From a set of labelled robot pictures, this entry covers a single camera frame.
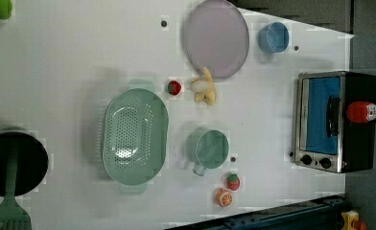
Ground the light red toy strawberry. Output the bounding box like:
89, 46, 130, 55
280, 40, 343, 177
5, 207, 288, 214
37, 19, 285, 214
226, 173, 241, 191

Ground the green perforated colander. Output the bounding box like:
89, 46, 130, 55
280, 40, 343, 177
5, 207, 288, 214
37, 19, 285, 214
102, 79, 169, 196

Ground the black toaster oven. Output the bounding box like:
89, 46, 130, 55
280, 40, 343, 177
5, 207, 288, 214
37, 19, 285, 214
293, 71, 376, 173

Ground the blue metal frame rail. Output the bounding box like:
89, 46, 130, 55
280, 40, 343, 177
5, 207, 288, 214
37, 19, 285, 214
168, 195, 351, 230

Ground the green slotted spatula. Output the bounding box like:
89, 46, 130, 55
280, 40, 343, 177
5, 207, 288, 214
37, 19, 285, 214
0, 143, 32, 230

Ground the lilac round plate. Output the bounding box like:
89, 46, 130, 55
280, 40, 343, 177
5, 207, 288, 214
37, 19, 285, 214
183, 0, 249, 78

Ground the peeled toy banana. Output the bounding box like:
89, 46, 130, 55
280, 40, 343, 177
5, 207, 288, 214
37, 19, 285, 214
190, 67, 217, 106

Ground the green mug with handle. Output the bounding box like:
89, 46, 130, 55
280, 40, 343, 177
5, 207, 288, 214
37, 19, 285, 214
186, 128, 229, 176

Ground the red felt ketchup bottle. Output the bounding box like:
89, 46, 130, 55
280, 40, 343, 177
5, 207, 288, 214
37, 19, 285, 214
346, 102, 376, 123

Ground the toy orange half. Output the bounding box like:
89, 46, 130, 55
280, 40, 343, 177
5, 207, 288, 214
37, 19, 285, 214
216, 189, 233, 207

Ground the dark red toy strawberry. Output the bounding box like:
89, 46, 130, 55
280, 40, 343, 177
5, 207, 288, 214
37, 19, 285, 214
167, 80, 181, 96

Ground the bright green toy vegetable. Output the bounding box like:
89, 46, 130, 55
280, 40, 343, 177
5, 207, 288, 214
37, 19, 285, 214
0, 0, 12, 20

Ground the black round pot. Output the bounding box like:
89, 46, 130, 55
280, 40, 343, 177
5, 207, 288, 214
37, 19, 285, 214
0, 128, 50, 197

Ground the yellow toy figure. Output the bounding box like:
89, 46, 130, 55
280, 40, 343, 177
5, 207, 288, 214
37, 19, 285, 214
341, 211, 367, 230

